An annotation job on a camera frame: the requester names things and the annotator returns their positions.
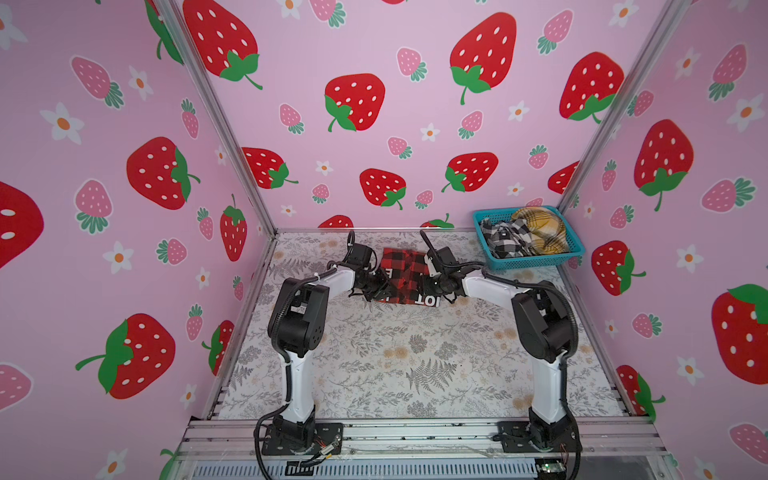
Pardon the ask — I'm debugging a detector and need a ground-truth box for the red black plaid shirt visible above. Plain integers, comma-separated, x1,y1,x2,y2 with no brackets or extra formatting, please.
380,248,440,308

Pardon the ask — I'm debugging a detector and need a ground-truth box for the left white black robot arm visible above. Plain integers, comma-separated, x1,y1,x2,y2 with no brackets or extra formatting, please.
267,264,395,452

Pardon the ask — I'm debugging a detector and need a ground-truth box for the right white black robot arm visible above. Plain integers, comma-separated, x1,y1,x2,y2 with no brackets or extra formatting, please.
419,230,582,454

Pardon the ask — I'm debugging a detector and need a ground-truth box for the black white plaid shirt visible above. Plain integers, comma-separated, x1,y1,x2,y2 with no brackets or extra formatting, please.
479,218,536,260

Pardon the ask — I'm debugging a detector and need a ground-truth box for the yellow plaid shirt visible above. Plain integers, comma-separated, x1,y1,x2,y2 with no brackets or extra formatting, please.
510,207,570,255

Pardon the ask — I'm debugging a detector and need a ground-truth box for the teal plastic basket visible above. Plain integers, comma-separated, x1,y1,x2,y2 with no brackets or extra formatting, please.
473,206,585,270

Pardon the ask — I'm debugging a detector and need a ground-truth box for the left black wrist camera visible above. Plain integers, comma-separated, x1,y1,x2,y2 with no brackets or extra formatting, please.
343,243,378,271

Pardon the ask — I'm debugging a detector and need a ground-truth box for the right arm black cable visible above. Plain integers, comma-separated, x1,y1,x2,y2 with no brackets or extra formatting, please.
461,260,583,480

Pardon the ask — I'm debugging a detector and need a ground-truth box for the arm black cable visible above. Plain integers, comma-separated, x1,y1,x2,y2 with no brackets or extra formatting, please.
253,230,361,480
461,260,583,480

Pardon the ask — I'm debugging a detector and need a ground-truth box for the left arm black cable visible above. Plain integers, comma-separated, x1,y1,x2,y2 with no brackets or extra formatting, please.
253,230,361,480

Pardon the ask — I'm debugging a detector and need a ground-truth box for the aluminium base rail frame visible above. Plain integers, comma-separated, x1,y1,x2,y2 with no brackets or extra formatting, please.
162,417,683,479

